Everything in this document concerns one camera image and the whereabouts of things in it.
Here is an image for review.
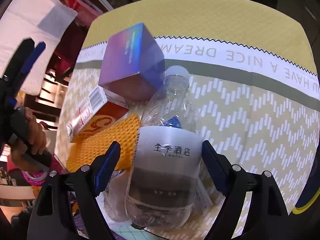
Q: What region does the clear plastic water bottle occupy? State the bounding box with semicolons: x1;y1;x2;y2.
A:
125;66;202;230

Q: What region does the pink patterned sleeve forearm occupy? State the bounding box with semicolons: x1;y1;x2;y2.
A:
8;148;68;188

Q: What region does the white hanging cloth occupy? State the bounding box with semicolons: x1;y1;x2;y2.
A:
1;0;78;95

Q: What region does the orange red carton box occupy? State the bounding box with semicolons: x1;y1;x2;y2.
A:
66;86;129;143

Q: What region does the yellow patterned tablecloth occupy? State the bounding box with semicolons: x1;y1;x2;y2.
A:
55;0;319;239

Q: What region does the purple checkered apron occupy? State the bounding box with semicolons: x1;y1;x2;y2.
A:
68;191;88;239

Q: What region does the left hand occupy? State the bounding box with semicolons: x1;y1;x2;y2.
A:
9;107;47;173

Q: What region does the orange foam net sleeve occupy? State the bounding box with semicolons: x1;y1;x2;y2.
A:
66;114;140;172

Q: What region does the white paper towel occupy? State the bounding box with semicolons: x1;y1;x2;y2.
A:
102;170;213;223

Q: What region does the purple cardboard box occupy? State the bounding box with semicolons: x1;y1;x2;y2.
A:
98;23;164;102

